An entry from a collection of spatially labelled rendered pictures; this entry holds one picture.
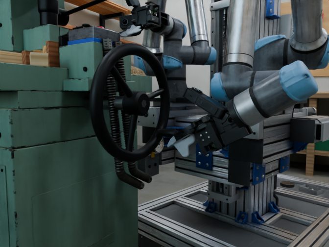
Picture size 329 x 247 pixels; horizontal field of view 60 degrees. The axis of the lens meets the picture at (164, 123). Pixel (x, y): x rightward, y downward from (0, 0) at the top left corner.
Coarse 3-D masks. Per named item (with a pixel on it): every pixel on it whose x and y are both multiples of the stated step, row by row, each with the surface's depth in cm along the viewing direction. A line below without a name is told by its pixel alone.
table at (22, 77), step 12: (0, 72) 60; (12, 72) 62; (24, 72) 65; (36, 72) 67; (48, 72) 70; (60, 72) 72; (0, 84) 60; (12, 84) 62; (24, 84) 65; (36, 84) 67; (48, 84) 70; (60, 84) 73; (72, 84) 71; (84, 84) 69; (132, 84) 81; (144, 84) 101
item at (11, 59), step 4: (0, 56) 75; (4, 56) 76; (8, 56) 77; (12, 56) 78; (16, 56) 78; (20, 56) 79; (0, 60) 75; (4, 60) 76; (8, 60) 77; (12, 60) 78; (16, 60) 78; (20, 60) 79
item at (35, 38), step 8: (48, 24) 82; (24, 32) 89; (32, 32) 86; (40, 32) 84; (48, 32) 82; (56, 32) 84; (64, 32) 86; (24, 40) 89; (32, 40) 87; (40, 40) 85; (48, 40) 82; (56, 40) 84; (24, 48) 89; (32, 48) 87; (40, 48) 85
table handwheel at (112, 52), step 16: (128, 48) 65; (144, 48) 70; (112, 64) 61; (160, 64) 76; (96, 80) 59; (160, 80) 78; (96, 96) 58; (128, 96) 68; (144, 96) 69; (160, 96) 81; (96, 112) 59; (128, 112) 70; (144, 112) 70; (160, 112) 81; (96, 128) 60; (160, 128) 79; (112, 144) 63; (128, 144) 69; (128, 160) 68
